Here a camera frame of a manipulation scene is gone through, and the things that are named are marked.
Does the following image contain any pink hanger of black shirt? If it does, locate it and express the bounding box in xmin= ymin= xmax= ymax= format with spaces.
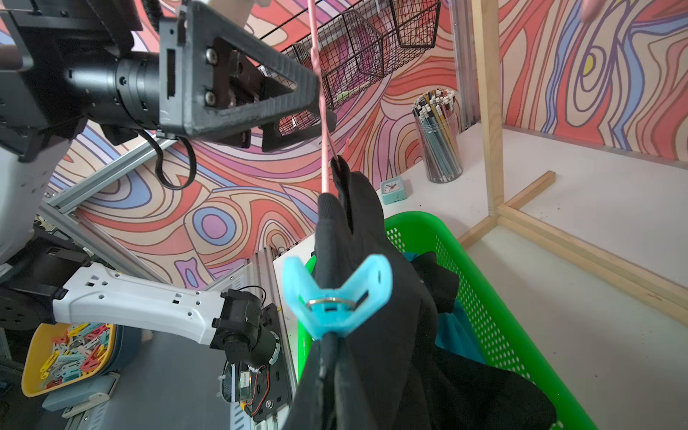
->
xmin=307 ymin=0 xmax=331 ymax=194

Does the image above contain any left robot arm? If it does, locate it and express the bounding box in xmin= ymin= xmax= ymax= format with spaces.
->
xmin=1 ymin=1 xmax=337 ymax=261

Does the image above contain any black wire basket left wall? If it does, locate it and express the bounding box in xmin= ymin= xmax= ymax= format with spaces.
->
xmin=260 ymin=1 xmax=443 ymax=132

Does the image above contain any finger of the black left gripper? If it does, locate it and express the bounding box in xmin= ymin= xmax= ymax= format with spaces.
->
xmin=260 ymin=107 xmax=322 ymax=153

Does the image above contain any yellow bin of clothespins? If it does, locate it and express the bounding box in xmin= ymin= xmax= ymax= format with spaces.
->
xmin=21 ymin=322 xmax=118 ymax=398

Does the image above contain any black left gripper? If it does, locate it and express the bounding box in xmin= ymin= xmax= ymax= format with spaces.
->
xmin=64 ymin=1 xmax=321 ymax=143

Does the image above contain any teal t-shirt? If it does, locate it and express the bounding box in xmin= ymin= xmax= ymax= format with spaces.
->
xmin=404 ymin=252 xmax=486 ymax=364

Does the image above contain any light blue clothespin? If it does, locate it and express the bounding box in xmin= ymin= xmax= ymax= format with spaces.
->
xmin=282 ymin=254 xmax=393 ymax=340

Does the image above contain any black t-shirt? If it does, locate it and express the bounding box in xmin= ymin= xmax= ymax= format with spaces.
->
xmin=285 ymin=157 xmax=556 ymax=429

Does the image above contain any wooden clothes rack frame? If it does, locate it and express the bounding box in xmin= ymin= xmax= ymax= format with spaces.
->
xmin=463 ymin=1 xmax=687 ymax=325

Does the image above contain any clear pencil cup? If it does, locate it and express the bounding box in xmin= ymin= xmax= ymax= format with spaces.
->
xmin=412 ymin=88 xmax=463 ymax=184

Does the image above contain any green plastic basket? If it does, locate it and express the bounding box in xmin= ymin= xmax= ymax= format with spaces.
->
xmin=296 ymin=210 xmax=598 ymax=430

